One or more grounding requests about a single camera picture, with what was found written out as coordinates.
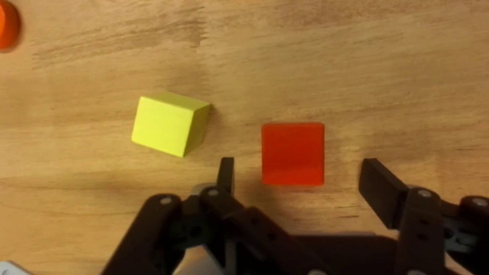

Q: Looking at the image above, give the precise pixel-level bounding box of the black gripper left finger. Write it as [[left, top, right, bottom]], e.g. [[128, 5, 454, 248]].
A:
[[215, 158, 234, 193]]

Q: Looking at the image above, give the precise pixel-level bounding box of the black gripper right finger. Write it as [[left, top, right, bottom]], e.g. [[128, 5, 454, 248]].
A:
[[358, 159, 408, 230]]

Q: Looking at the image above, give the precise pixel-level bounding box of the red cube block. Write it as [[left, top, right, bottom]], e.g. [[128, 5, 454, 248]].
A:
[[261, 123, 324, 187]]

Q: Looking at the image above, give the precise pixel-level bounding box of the yellow cube block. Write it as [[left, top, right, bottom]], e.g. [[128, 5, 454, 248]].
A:
[[131, 92, 211, 158]]

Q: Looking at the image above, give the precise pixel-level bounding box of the orange round disc block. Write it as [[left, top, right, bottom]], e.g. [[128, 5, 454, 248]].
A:
[[0, 0, 21, 51]]

